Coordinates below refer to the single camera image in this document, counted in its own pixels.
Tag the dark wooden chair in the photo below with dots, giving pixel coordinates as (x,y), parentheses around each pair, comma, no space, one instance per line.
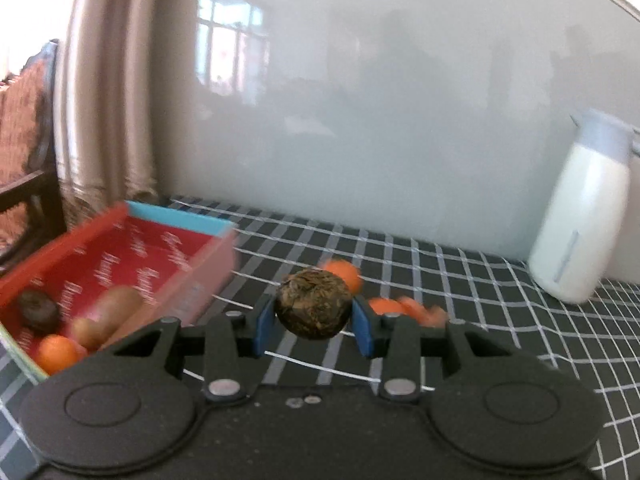
(25,135)

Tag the small orange fruit piece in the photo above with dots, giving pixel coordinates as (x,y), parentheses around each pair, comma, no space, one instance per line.
(412,307)

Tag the colourful cardboard box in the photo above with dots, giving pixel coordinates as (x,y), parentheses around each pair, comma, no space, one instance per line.
(100,260)

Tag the small reddish brown fruit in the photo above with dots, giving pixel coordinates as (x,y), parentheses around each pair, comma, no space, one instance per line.
(439,315)

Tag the white thermos jug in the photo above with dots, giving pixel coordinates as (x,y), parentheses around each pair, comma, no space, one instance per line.
(575,220)

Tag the black checked tablecloth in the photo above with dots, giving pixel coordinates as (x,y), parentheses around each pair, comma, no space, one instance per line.
(450,280)

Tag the brown kiwi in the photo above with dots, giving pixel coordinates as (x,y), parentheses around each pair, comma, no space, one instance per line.
(120,305)

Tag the brown wrinkled round fruit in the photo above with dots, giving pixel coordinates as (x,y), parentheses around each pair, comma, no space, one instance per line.
(315,305)

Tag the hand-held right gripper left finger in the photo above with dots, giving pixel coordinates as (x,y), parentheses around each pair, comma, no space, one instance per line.
(264,330)

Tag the beige lace curtain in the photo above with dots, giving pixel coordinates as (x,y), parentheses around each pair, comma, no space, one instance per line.
(110,110)

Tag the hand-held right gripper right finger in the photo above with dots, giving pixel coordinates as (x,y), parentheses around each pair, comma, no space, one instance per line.
(362,332)

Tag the dark wrinkled round fruit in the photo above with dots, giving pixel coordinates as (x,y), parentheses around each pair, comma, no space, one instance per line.
(39,310)

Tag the orange tangerine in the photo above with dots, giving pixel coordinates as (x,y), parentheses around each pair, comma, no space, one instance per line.
(57,354)
(385,306)
(350,275)

